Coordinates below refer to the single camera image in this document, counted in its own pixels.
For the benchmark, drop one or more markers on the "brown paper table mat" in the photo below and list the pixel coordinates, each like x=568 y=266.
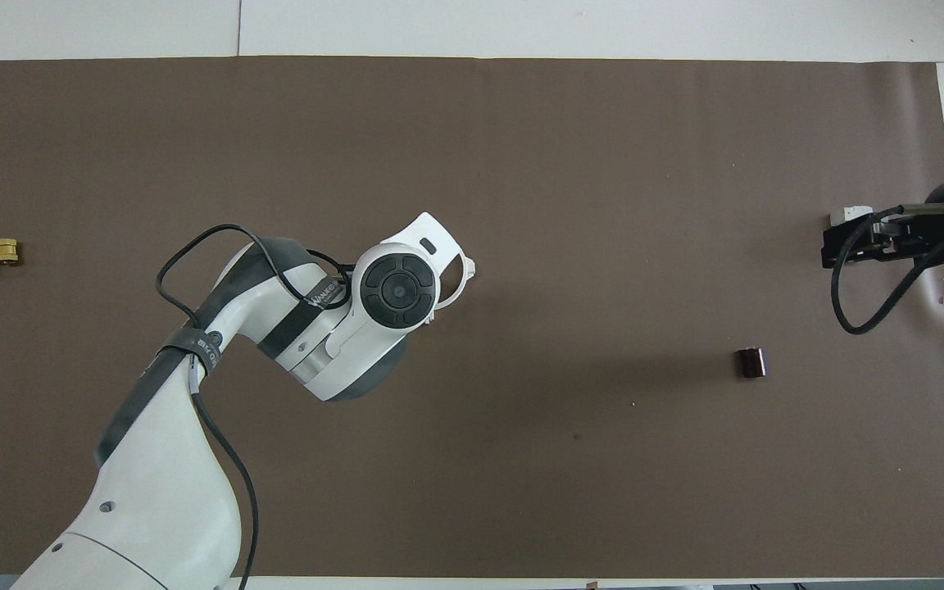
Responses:
x=562 y=164

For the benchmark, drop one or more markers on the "small black cylinder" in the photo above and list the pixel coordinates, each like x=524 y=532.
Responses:
x=751 y=363

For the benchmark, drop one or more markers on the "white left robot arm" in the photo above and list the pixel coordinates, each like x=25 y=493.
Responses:
x=161 y=492

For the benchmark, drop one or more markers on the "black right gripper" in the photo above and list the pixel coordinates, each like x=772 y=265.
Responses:
x=923 y=233

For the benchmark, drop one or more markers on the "grey circuit breaker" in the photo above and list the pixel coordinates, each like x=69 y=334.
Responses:
x=849 y=215

